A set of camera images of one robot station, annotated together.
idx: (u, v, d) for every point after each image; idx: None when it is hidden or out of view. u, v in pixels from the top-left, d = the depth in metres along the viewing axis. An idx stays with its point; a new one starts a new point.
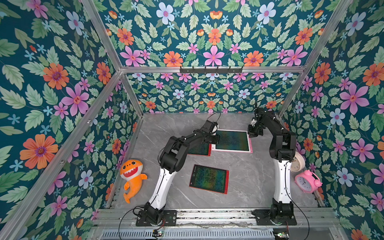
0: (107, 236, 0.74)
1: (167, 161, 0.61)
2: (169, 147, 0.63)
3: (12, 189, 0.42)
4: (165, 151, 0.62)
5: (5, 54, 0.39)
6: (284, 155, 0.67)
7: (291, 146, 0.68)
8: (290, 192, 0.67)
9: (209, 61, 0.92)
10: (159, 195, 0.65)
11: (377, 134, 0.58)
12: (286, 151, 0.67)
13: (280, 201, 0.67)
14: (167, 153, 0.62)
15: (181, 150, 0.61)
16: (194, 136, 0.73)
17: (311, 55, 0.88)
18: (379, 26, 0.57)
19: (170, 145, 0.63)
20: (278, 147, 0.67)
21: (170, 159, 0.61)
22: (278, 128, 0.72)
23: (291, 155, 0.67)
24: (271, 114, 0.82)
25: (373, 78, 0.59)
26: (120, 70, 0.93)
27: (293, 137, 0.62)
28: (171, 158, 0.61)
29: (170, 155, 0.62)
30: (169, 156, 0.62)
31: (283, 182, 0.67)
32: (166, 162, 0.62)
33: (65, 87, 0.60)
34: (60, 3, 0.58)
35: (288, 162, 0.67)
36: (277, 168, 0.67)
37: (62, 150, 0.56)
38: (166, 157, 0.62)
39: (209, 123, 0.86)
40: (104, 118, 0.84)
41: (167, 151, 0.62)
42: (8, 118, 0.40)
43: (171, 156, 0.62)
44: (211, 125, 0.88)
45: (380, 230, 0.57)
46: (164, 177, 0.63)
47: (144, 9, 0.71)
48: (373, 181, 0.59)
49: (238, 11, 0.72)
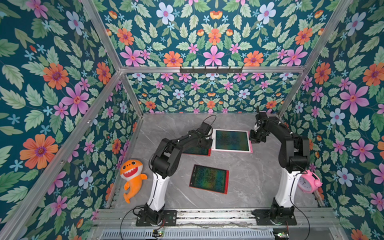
0: (107, 236, 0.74)
1: (159, 165, 0.57)
2: (160, 150, 0.58)
3: (12, 189, 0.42)
4: (156, 155, 0.58)
5: (5, 54, 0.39)
6: (296, 163, 0.56)
7: (304, 153, 0.57)
8: (293, 198, 0.63)
9: (209, 61, 0.92)
10: (156, 197, 0.62)
11: (377, 134, 0.58)
12: (299, 159, 0.56)
13: (281, 206, 0.65)
14: (158, 157, 0.57)
15: (174, 152, 0.56)
16: (188, 137, 0.68)
17: (311, 55, 0.88)
18: (379, 26, 0.57)
19: (162, 148, 0.58)
20: (289, 154, 0.56)
21: (162, 163, 0.56)
22: (286, 133, 0.62)
23: (304, 165, 0.57)
24: (275, 119, 0.73)
25: (373, 78, 0.59)
26: (120, 70, 0.93)
27: (306, 142, 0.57)
28: (163, 162, 0.57)
29: (162, 159, 0.58)
30: (160, 159, 0.57)
31: (288, 191, 0.62)
32: (157, 166, 0.57)
33: (65, 87, 0.60)
34: (60, 3, 0.58)
35: (298, 173, 0.58)
36: (284, 175, 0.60)
37: (62, 151, 0.56)
38: (158, 161, 0.57)
39: (205, 125, 0.82)
40: (104, 118, 0.84)
41: (159, 154, 0.57)
42: (8, 118, 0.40)
43: (163, 160, 0.57)
44: (208, 125, 0.84)
45: (380, 230, 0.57)
46: (158, 182, 0.59)
47: (144, 9, 0.71)
48: (373, 181, 0.59)
49: (239, 11, 0.72)
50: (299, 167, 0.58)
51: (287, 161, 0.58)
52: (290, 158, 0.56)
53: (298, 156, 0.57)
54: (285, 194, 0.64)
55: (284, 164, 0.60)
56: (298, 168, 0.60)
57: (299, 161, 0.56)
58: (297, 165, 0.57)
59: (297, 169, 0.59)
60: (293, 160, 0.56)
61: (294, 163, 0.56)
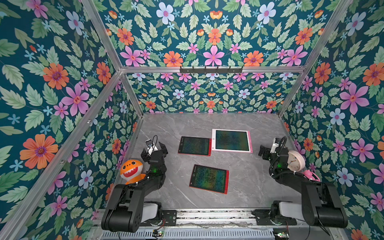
0: (106, 236, 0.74)
1: (117, 222, 0.42)
2: (114, 201, 0.45)
3: (12, 189, 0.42)
4: (111, 209, 0.44)
5: (5, 54, 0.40)
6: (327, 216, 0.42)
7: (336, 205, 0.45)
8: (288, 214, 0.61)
9: (209, 61, 0.92)
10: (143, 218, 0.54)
11: (377, 134, 0.58)
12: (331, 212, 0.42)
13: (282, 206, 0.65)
14: (113, 211, 0.43)
15: (135, 196, 0.45)
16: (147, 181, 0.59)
17: (311, 55, 0.88)
18: (379, 26, 0.57)
19: (116, 200, 0.45)
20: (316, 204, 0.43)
21: (121, 218, 0.43)
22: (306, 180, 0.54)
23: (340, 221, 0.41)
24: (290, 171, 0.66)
25: (373, 78, 0.59)
26: (120, 69, 0.93)
27: (331, 189, 0.45)
28: (122, 216, 0.43)
29: (117, 214, 0.44)
30: (117, 215, 0.43)
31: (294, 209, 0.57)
32: (116, 224, 0.42)
33: (65, 87, 0.60)
34: (60, 3, 0.58)
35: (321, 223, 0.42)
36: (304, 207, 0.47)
37: (62, 151, 0.56)
38: (113, 219, 0.42)
39: (155, 160, 0.66)
40: (104, 118, 0.84)
41: (114, 208, 0.44)
42: (8, 118, 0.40)
43: (122, 214, 0.44)
44: (159, 156, 0.68)
45: (380, 230, 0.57)
46: None
47: (145, 9, 0.71)
48: (373, 181, 0.59)
49: (238, 11, 0.72)
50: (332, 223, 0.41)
51: (315, 217, 0.42)
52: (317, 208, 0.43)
53: (329, 211, 0.42)
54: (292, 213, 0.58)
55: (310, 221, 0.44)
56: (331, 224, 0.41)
57: (329, 218, 0.41)
58: (329, 222, 0.41)
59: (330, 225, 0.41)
60: (321, 216, 0.42)
61: (323, 220, 0.41)
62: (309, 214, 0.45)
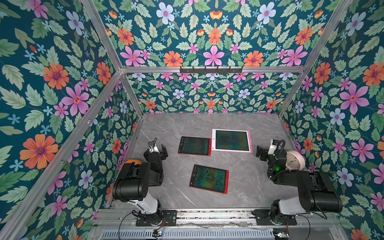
0: (107, 236, 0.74)
1: (127, 188, 0.47)
2: (124, 173, 0.51)
3: (12, 189, 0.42)
4: (121, 178, 0.49)
5: (5, 54, 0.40)
6: (323, 198, 0.44)
7: (330, 190, 0.46)
8: (287, 210, 0.61)
9: (209, 61, 0.92)
10: (147, 206, 0.57)
11: (377, 134, 0.58)
12: (327, 196, 0.44)
13: (281, 205, 0.66)
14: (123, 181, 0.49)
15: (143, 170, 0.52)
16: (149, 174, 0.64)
17: (311, 55, 0.88)
18: (379, 26, 0.57)
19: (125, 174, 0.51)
20: (311, 188, 0.46)
21: (131, 185, 0.48)
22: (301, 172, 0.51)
23: (336, 203, 0.43)
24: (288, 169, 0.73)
25: (373, 78, 0.59)
26: (120, 69, 0.93)
27: (324, 177, 0.51)
28: (132, 183, 0.48)
29: (127, 181, 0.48)
30: (128, 182, 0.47)
31: (291, 204, 0.59)
32: (126, 190, 0.46)
33: (65, 87, 0.60)
34: (60, 3, 0.58)
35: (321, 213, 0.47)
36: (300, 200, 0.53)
37: (62, 150, 0.56)
38: (123, 186, 0.47)
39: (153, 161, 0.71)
40: (104, 117, 0.84)
41: (124, 177, 0.50)
42: (8, 118, 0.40)
43: (132, 181, 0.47)
44: (157, 157, 0.73)
45: (380, 230, 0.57)
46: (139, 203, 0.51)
47: (145, 9, 0.71)
48: (373, 181, 0.59)
49: (239, 11, 0.72)
50: (328, 206, 0.43)
51: (311, 203, 0.44)
52: (312, 192, 0.45)
53: (325, 197, 0.44)
54: (292, 210, 0.58)
55: (306, 208, 0.46)
56: (328, 208, 0.43)
57: (326, 203, 0.43)
58: (327, 205, 0.43)
59: (327, 209, 0.43)
60: (318, 201, 0.44)
61: (319, 205, 0.43)
62: (306, 202, 0.47)
